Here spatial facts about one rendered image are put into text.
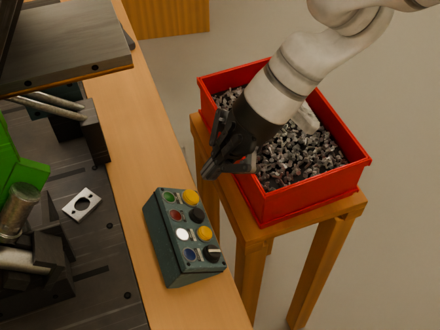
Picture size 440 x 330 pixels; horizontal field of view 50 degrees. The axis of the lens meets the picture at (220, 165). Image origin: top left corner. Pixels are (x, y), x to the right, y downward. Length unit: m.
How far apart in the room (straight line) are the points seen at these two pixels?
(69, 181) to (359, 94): 1.70
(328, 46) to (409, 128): 1.65
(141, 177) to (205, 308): 0.26
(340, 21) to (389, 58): 1.98
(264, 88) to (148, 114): 0.37
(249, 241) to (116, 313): 0.28
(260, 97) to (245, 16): 2.08
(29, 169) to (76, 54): 0.19
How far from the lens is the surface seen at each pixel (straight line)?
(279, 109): 0.62
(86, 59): 0.71
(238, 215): 0.90
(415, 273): 1.85
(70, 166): 0.88
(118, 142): 0.89
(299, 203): 0.87
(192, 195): 0.76
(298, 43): 0.60
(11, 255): 0.69
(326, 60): 0.60
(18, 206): 0.63
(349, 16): 0.57
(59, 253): 0.71
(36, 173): 0.64
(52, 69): 0.70
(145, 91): 0.97
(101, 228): 0.79
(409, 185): 2.04
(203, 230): 0.72
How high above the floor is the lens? 1.58
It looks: 54 degrees down
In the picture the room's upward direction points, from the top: straight up
